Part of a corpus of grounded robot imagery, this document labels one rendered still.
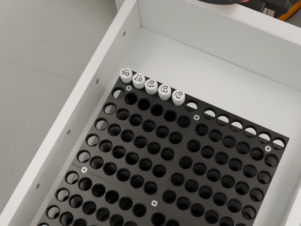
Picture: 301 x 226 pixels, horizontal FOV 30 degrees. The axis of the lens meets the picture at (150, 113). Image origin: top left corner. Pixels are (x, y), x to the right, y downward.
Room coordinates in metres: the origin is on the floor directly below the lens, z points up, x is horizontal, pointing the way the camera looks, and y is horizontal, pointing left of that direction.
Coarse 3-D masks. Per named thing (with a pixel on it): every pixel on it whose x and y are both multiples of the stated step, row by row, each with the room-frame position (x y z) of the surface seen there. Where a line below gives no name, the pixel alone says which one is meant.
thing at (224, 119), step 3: (189, 105) 0.22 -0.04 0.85; (192, 105) 0.22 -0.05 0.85; (195, 105) 0.22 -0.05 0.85; (195, 108) 0.22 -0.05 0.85; (207, 111) 0.21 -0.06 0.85; (210, 111) 0.21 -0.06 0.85; (210, 114) 0.21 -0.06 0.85; (213, 114) 0.21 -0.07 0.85; (219, 117) 0.20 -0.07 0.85; (222, 117) 0.20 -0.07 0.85; (225, 117) 0.20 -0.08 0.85; (222, 120) 0.20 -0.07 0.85; (225, 120) 0.20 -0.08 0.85
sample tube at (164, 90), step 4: (164, 84) 0.22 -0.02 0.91; (160, 88) 0.22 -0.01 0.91; (164, 88) 0.22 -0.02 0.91; (168, 88) 0.22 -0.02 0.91; (160, 92) 0.21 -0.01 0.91; (164, 92) 0.21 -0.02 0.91; (168, 92) 0.21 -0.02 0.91; (160, 96) 0.21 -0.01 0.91; (164, 96) 0.21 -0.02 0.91; (168, 96) 0.21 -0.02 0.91
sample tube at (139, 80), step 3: (135, 75) 0.24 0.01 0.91; (138, 75) 0.24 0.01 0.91; (141, 75) 0.24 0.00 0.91; (135, 78) 0.23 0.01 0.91; (138, 78) 0.23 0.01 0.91; (141, 78) 0.23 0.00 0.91; (144, 78) 0.23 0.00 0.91; (135, 81) 0.23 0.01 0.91; (138, 81) 0.23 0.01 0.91; (141, 81) 0.23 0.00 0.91; (144, 81) 0.23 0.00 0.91; (135, 84) 0.23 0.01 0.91; (138, 84) 0.23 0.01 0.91; (141, 84) 0.23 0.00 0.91; (144, 84) 0.23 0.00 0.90; (135, 87) 0.23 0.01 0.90; (138, 87) 0.23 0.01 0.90; (141, 87) 0.24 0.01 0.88
